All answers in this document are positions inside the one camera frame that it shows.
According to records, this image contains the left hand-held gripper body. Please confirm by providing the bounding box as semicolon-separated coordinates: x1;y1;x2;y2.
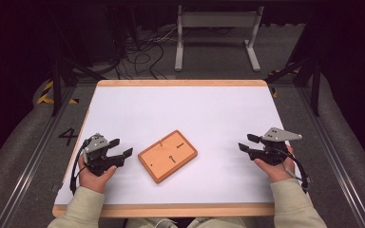
83;132;125;177

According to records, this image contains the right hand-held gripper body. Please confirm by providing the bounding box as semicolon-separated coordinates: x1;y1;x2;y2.
248;126;303;166

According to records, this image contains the wooden picture frame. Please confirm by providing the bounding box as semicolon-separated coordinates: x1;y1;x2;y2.
137;129;199;184

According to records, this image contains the person's right hand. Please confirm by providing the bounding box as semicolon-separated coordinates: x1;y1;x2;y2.
254;144;297;184

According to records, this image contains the person's left hand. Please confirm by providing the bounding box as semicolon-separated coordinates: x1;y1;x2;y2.
77;155;118;195

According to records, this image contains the yellow black hazard tape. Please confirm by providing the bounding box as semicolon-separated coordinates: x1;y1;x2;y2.
36;80;80;105
267;67;299;99

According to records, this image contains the black metal stand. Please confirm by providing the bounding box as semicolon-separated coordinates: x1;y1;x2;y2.
48;6;106;117
264;56;323;117

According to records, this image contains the white table sheet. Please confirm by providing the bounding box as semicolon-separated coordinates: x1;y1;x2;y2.
54;85;302;205

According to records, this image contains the person's lap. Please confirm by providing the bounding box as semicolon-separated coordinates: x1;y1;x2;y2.
125;217;252;228

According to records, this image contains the white metal stand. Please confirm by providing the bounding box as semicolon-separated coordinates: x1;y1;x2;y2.
174;5;265;73

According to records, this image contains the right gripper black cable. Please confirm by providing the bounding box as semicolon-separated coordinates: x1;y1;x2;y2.
274;146;312;193

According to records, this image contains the aluminium floor rail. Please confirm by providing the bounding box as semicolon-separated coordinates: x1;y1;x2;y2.
0;86;77;228
298;86;365;228

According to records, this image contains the tangle of floor cables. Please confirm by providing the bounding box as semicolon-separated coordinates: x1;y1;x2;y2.
113;27;179;80

